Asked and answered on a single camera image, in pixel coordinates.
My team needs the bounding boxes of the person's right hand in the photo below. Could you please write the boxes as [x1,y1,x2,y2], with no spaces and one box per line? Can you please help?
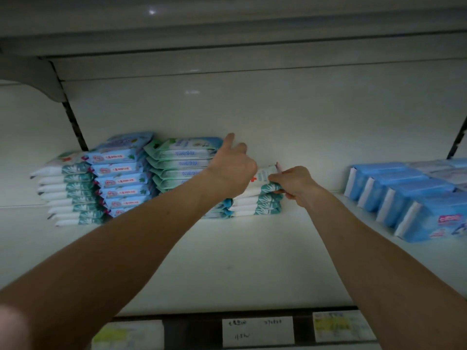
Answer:
[268,165,322,210]

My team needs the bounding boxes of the blue packaged goods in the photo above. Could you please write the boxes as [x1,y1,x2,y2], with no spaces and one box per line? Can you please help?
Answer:
[343,158,467,243]

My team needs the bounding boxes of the stack of blue red packets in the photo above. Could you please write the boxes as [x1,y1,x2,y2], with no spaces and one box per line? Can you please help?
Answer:
[82,132,156,218]

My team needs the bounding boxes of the stack of blue green packets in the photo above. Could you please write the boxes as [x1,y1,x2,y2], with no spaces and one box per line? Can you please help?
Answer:
[144,136,234,219]

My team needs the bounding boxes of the metal store shelving unit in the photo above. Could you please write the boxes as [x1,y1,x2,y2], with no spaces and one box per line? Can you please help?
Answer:
[0,0,467,350]

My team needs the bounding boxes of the person's right forearm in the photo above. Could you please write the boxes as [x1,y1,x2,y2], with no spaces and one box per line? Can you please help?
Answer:
[303,189,467,350]

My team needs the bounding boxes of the person's left hand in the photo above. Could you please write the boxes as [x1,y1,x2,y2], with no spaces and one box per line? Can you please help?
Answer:
[203,132,258,201]

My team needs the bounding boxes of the stack of white green packets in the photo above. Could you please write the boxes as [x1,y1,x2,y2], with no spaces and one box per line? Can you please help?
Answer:
[31,151,107,228]

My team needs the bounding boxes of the person's left forearm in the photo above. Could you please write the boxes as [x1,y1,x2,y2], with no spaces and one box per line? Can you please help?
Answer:
[0,178,220,350]

